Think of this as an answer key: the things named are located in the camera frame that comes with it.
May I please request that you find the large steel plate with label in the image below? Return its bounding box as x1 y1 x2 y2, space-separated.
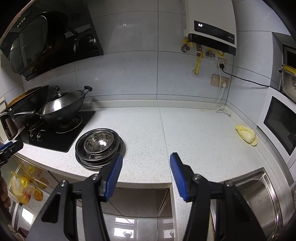
75 127 124 163

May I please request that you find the small steel bowl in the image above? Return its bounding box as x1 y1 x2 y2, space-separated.
84 130 114 155

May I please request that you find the person's left hand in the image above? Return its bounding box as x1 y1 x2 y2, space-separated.
0 177 11 208

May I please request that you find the cooking oil bottle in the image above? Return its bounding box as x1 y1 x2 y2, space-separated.
33 186 44 201

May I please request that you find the stainless steel sink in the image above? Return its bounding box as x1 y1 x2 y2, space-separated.
209 167 293 241

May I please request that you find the yellow plastic bag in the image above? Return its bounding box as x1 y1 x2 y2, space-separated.
11 171 34 205

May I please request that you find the black frying pan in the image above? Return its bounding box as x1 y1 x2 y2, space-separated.
1 85 49 124

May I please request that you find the wok with steel lid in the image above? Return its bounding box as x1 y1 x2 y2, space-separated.
38 85 93 121

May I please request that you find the napa cabbage piece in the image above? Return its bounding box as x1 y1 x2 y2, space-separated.
235 125 258 147

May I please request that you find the white microwave oven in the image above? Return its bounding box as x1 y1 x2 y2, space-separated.
257 87 296 168

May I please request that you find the black range hood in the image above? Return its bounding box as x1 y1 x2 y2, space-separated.
1 1 103 81

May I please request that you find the glass bowl yellow rim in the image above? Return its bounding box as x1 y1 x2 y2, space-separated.
278 64 296 102

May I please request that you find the white gas water heater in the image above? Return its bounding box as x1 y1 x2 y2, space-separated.
182 0 237 56

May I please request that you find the double wall socket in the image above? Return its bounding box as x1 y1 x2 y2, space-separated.
210 74 230 88

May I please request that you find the black power cable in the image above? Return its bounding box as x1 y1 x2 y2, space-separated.
219 63 271 88

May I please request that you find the upper wall socket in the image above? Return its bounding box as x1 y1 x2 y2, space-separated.
218 58 227 71

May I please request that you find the yellow gas hose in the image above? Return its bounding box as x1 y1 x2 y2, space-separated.
194 49 204 76

